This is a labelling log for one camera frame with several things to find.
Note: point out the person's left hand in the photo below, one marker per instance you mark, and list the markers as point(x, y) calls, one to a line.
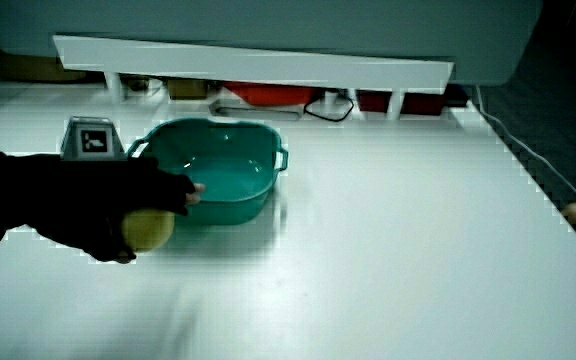
point(93, 200)

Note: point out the yellow pear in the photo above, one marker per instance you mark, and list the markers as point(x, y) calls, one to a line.
point(150, 230)

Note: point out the white desk shelf riser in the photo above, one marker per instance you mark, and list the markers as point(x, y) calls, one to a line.
point(248, 64)

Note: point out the white desk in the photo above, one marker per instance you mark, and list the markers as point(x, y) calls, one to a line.
point(378, 235)

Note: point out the small grey gadget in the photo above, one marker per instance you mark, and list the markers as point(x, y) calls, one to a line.
point(140, 85)

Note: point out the teal plastic basin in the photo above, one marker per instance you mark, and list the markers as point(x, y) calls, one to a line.
point(228, 180)

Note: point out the brown cardboard box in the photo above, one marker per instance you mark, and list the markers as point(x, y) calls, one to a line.
point(33, 69)

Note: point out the small brown box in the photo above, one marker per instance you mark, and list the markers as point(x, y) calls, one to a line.
point(187, 89)

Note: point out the flat white grey device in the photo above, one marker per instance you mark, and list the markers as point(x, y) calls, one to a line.
point(253, 111)

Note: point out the red plastic container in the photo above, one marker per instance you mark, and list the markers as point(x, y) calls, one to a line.
point(268, 94)

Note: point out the large pale grey panel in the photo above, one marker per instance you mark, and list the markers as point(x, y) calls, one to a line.
point(268, 22)

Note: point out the dark red box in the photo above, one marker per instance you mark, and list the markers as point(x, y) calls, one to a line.
point(423, 104)
point(373, 101)

